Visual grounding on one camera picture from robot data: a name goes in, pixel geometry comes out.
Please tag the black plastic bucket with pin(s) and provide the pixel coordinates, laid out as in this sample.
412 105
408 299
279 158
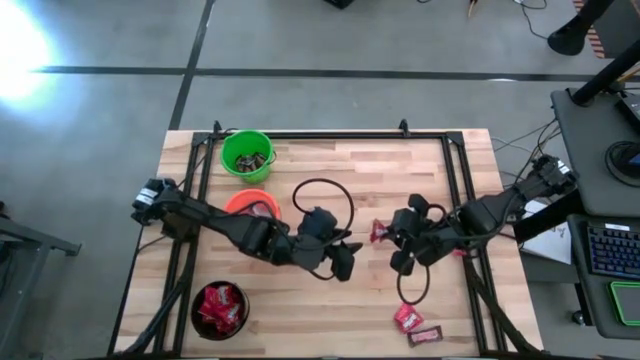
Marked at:
200 325

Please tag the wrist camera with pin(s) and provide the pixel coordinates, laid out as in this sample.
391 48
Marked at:
419 203
318 222

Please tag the white blue Hershey's bar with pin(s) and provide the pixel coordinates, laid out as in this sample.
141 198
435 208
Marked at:
259 210

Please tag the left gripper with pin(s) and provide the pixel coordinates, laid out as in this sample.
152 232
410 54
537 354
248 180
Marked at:
315 252

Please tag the dark grey desk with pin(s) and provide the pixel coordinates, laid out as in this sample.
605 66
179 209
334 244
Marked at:
595 300

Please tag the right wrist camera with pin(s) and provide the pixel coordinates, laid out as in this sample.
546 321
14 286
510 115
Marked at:
419 203

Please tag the black keyboard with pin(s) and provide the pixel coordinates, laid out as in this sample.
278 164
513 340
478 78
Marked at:
615 250

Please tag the round black device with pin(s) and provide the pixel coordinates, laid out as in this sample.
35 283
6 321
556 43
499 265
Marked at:
625 160

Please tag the black stand leg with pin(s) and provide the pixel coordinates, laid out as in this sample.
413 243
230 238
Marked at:
605 75
570 40

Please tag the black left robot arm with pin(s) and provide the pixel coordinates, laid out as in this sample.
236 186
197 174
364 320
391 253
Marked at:
215 222

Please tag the black aluminium table frame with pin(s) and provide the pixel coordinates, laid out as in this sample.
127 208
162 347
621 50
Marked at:
350 134

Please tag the green plastic bucket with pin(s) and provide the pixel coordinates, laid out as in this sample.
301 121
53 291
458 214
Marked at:
235 145

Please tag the striped floor mat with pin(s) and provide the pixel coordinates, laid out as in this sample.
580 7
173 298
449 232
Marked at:
627 22

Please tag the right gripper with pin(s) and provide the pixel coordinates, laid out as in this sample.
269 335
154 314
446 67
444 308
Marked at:
425 240

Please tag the orange jack-o-lantern bucket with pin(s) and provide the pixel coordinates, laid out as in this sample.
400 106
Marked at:
250 197

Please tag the black desk support beam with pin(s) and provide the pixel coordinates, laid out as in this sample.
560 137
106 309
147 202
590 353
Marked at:
545 220

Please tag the grey metal cart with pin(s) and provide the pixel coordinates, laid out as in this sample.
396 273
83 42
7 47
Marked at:
30 240

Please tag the white power adapter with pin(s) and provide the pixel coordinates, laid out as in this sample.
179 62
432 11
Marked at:
533 206

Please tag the brown candy bar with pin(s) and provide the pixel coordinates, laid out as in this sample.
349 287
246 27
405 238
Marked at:
243 164
258 160

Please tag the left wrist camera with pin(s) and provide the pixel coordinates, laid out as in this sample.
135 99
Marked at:
318 222

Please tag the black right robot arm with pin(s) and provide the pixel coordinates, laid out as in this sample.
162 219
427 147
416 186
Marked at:
500 205

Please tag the white paper sheet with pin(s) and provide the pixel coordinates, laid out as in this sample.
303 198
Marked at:
550 245

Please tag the black rail clamp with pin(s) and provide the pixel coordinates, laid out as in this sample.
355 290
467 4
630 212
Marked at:
217 129
404 129

